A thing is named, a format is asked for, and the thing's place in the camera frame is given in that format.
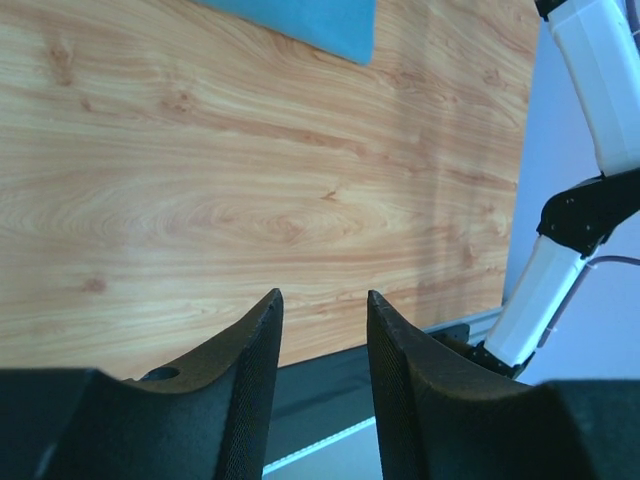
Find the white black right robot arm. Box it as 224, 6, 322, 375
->
502, 25, 639, 384

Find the white slotted cable duct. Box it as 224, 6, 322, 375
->
262, 417, 383, 480

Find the blue grey t shirt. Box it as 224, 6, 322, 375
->
203, 0, 376, 65

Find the black base mat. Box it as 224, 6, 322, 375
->
265, 346, 374, 464

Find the aluminium frame rail front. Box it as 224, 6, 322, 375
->
423, 307, 503, 345

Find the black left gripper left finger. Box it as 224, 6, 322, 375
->
1, 290, 284, 479

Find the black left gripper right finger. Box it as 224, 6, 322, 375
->
367, 291, 639, 479

